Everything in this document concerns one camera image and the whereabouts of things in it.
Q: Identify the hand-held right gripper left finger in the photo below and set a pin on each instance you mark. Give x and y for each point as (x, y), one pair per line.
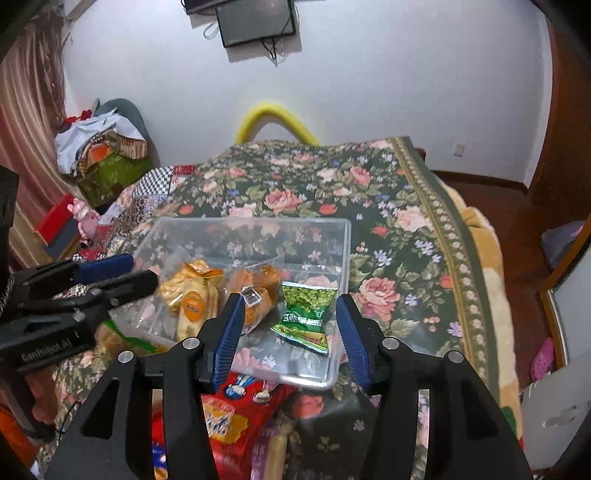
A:
(230, 334)

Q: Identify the green snack packet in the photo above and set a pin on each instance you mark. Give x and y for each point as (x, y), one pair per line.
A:
(304, 314)

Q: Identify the floral blanket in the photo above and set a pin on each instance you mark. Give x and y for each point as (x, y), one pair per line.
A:
(323, 194)

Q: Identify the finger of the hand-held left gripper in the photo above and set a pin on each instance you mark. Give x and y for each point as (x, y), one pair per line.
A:
(129, 285)
(104, 266)

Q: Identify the grey chair back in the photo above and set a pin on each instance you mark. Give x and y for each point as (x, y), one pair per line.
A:
(131, 115)

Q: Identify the grey cloth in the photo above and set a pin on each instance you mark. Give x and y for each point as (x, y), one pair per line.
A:
(563, 242)

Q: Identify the red snack bag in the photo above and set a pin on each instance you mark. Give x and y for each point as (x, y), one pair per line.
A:
(251, 415)

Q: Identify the pink plush toy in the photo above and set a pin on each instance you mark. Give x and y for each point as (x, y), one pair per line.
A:
(85, 219)

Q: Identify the red box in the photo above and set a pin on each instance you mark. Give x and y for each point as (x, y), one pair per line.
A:
(55, 219)

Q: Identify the orange bread packet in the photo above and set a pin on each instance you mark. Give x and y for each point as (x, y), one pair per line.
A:
(263, 282)

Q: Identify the checkered patchwork quilt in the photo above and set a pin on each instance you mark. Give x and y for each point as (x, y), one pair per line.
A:
(152, 184)

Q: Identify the clear plastic container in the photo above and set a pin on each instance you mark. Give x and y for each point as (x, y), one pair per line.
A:
(295, 240)

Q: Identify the pink shoe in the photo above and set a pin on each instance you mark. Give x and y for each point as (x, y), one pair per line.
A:
(542, 360)

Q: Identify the wooden framed mirror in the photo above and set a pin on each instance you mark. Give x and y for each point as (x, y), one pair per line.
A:
(570, 314)

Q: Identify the clear bread packet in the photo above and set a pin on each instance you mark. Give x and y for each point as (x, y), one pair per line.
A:
(111, 342)

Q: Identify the white panel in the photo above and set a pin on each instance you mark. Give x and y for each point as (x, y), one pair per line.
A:
(554, 415)

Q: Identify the purple yellow snack packet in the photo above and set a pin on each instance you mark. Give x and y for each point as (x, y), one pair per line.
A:
(273, 454)

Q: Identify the pile of clothes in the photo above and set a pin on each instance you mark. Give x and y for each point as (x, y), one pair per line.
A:
(87, 138)

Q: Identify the striped pink curtain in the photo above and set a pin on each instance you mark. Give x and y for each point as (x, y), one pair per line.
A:
(27, 115)

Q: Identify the white wall socket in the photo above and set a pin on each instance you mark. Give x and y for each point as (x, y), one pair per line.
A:
(459, 149)

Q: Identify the yellow foam tube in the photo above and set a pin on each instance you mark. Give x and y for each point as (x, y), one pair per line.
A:
(258, 110)

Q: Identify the beige fleece blanket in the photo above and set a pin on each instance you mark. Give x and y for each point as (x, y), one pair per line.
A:
(489, 277)

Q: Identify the black wall monitor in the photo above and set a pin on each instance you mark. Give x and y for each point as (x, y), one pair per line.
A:
(256, 21)

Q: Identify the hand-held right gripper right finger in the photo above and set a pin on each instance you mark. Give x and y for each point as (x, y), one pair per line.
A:
(352, 344)

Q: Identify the brown wooden door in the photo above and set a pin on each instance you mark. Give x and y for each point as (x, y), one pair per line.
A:
(565, 115)

